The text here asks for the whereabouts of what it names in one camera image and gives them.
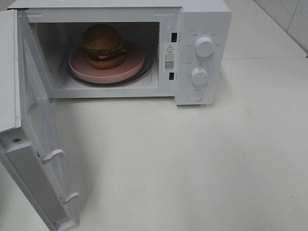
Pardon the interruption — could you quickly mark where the glass microwave turntable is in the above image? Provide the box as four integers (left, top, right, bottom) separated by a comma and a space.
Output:
69, 55, 153, 87

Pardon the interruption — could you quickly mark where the white microwave knob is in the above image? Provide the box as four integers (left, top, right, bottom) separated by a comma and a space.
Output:
194, 35, 215, 58
191, 68, 209, 86

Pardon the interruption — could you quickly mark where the pink round plate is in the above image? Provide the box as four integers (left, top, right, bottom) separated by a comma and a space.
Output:
69, 42, 146, 84

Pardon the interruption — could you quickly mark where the white microwave oven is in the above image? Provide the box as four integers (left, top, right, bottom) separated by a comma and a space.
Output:
4, 0, 232, 105

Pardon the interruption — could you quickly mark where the round white door button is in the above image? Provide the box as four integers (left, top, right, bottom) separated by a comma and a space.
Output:
188, 90, 203, 102

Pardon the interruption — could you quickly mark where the toy burger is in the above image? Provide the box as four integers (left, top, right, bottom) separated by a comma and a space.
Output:
82, 24, 126, 69

